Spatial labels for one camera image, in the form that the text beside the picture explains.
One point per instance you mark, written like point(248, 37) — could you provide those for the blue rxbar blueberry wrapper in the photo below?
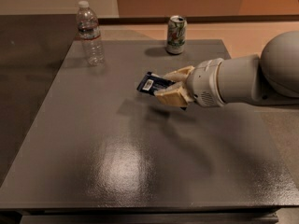
point(151, 83)

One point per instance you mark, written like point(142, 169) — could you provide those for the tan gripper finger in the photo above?
point(175, 95)
point(179, 75)

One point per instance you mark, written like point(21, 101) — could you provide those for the clear plastic water bottle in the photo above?
point(90, 34)

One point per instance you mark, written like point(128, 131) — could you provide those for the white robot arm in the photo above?
point(270, 78)

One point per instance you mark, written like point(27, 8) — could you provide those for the green white 7up can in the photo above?
point(176, 31)

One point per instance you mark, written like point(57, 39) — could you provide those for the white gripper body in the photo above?
point(205, 82)

